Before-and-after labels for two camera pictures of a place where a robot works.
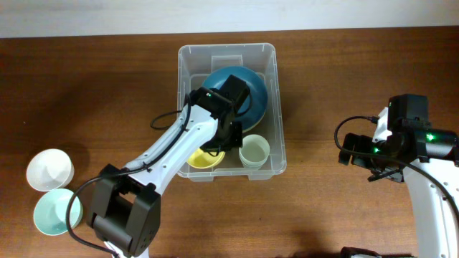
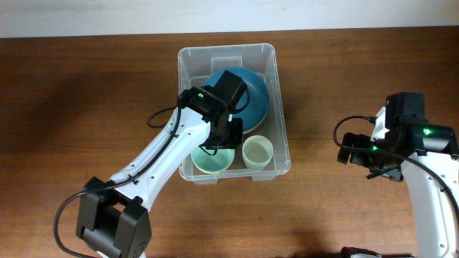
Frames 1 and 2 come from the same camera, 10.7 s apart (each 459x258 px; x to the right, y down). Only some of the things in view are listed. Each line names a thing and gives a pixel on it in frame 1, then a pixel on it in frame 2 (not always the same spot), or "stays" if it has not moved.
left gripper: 237,137 stays
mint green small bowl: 50,212 -> 216,163
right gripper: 391,174 stays
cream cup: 254,151 stays
